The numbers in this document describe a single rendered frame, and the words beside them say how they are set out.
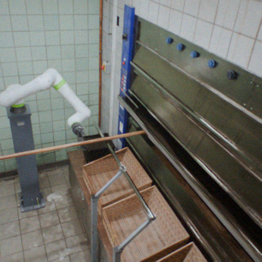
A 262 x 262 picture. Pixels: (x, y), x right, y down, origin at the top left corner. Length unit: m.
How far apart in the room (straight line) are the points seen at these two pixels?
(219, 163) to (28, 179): 2.13
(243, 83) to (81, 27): 2.16
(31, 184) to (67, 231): 0.63
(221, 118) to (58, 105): 2.31
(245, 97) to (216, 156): 0.42
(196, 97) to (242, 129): 0.40
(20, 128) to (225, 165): 1.93
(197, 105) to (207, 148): 0.27
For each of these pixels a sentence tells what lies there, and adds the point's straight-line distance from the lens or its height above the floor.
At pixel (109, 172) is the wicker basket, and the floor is 0.59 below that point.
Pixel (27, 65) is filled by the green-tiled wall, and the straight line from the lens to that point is 3.34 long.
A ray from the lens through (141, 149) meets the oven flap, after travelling 2.70.
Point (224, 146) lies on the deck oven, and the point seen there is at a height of 1.65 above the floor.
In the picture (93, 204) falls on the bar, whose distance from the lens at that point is 2.30.
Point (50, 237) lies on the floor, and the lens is 3.28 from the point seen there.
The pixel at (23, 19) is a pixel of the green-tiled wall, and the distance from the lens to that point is 3.22.
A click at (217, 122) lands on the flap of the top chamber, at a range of 1.71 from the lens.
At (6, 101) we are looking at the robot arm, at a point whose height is 1.41.
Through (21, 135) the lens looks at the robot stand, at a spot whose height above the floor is 0.97.
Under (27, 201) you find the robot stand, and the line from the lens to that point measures 3.51.
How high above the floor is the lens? 2.55
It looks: 32 degrees down
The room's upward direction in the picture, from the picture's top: 4 degrees clockwise
